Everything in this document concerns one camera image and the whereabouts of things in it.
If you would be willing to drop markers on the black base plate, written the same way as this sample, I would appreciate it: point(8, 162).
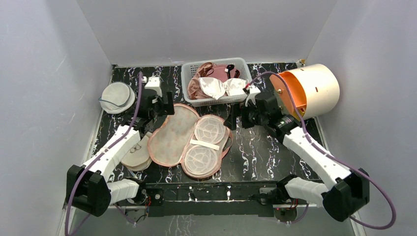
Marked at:
point(211, 195)

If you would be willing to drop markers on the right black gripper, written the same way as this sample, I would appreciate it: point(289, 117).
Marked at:
point(243, 115)

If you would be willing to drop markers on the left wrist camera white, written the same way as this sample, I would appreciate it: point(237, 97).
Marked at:
point(153, 83)

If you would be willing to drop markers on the pink satin garment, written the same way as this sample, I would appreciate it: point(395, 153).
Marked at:
point(194, 90)

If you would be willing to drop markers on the white satin bra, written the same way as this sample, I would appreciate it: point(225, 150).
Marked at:
point(216, 89)

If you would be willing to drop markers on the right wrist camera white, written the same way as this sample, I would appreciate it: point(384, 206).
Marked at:
point(251, 92)

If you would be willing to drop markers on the round white mesh laundry bag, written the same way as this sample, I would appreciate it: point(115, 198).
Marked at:
point(116, 98)

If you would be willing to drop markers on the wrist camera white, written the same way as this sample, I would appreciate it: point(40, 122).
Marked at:
point(251, 92)
point(153, 83)

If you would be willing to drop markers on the white plastic basket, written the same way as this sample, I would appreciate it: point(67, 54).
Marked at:
point(189, 69)

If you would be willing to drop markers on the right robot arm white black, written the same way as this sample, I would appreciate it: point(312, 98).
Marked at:
point(341, 191)

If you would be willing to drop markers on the white orange toy washing drum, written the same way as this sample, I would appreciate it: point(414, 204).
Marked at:
point(312, 90)

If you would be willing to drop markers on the pink bra black trim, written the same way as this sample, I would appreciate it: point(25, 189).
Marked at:
point(222, 72)

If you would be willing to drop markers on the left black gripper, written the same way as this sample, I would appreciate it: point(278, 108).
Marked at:
point(166, 109)

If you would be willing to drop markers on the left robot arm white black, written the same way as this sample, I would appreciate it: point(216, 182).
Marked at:
point(87, 186)

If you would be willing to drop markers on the aluminium frame rail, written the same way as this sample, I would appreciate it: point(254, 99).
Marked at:
point(342, 191)

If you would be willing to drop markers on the peach patterned mesh laundry bag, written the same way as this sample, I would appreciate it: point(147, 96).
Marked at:
point(197, 143)

